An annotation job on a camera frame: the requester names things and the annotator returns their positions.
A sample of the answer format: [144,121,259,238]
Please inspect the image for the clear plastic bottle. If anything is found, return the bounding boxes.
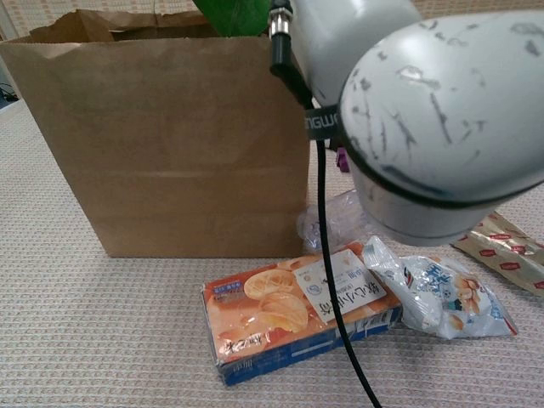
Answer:
[297,189,371,256]

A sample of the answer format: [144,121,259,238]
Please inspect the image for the orange biscuit box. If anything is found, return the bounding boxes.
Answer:
[200,241,405,388]

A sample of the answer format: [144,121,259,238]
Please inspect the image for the green can red lid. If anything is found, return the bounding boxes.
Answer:
[190,0,274,39]

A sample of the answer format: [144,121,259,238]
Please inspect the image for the white blue snack bag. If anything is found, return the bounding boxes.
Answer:
[362,235,520,342]

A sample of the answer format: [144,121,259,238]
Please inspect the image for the gold snack wrapper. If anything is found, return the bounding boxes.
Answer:
[449,210,544,298]

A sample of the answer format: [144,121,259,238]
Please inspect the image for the brown paper bag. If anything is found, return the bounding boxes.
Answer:
[0,8,315,259]

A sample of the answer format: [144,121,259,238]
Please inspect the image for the purple toy brick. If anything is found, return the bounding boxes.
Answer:
[334,146,352,175]

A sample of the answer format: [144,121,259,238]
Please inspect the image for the beige folding screen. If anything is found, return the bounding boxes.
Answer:
[0,0,544,42]

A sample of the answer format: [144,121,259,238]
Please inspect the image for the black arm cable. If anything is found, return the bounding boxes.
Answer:
[267,0,385,408]

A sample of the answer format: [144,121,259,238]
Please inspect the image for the black velcro strap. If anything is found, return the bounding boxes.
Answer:
[303,101,342,142]

